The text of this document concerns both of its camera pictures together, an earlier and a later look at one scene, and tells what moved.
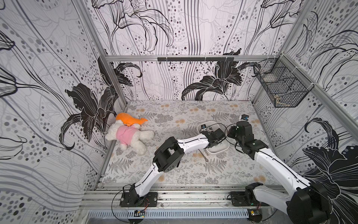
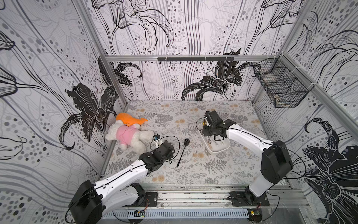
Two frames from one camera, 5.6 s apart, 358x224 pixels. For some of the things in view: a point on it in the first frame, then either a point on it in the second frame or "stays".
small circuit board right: (255, 215) stays
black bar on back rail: (196, 59) stays
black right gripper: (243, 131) -> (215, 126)
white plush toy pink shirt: (126, 130) stays
